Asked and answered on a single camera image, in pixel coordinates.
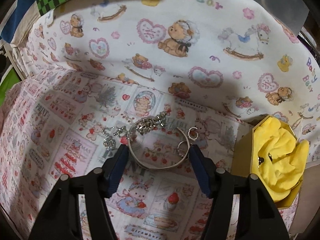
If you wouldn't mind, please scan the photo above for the rhinestone chain jewelry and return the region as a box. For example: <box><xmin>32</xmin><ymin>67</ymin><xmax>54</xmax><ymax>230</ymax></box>
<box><xmin>135</xmin><ymin>112</ymin><xmax>167</xmax><ymax>135</ymax></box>

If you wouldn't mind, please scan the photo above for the baby bear print sheet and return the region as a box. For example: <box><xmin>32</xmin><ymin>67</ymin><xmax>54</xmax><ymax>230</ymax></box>
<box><xmin>19</xmin><ymin>0</ymin><xmax>319</xmax><ymax>162</ymax></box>

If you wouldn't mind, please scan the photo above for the striped Paris blanket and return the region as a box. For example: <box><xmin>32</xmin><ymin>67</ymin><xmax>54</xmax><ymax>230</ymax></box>
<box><xmin>1</xmin><ymin>0</ymin><xmax>41</xmax><ymax>47</ymax></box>

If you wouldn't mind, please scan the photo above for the silver bangle bracelet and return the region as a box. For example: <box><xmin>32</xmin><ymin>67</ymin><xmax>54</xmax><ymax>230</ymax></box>
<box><xmin>126</xmin><ymin>117</ymin><xmax>193</xmax><ymax>171</ymax></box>

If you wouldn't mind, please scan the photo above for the yellow cloth in box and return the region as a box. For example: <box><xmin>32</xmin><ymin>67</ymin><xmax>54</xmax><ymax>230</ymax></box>
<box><xmin>251</xmin><ymin>116</ymin><xmax>309</xmax><ymax>202</ymax></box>

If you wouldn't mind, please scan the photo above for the small silver ring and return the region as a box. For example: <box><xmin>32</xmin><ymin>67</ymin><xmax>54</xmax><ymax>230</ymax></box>
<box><xmin>177</xmin><ymin>140</ymin><xmax>191</xmax><ymax>157</ymax></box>

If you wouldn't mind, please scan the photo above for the pink strawberry print cloth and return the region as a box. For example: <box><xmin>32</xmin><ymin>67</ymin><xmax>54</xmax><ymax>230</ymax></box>
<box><xmin>1</xmin><ymin>70</ymin><xmax>252</xmax><ymax>239</ymax></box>

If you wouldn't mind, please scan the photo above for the yellow octagonal jewelry box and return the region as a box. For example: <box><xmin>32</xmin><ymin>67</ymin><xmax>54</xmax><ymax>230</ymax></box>
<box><xmin>231</xmin><ymin>115</ymin><xmax>309</xmax><ymax>209</ymax></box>

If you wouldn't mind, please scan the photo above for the translucent plastic cup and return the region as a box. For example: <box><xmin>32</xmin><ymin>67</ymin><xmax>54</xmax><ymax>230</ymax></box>
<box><xmin>254</xmin><ymin>0</ymin><xmax>309</xmax><ymax>36</ymax></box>

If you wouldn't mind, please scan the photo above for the rhinestone ball earring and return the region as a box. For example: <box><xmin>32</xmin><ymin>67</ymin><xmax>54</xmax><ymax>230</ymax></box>
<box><xmin>101</xmin><ymin>126</ymin><xmax>128</xmax><ymax>151</ymax></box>

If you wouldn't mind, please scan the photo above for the silver hoop earring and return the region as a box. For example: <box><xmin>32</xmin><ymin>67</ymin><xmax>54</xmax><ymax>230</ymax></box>
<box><xmin>188</xmin><ymin>127</ymin><xmax>199</xmax><ymax>141</ymax></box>

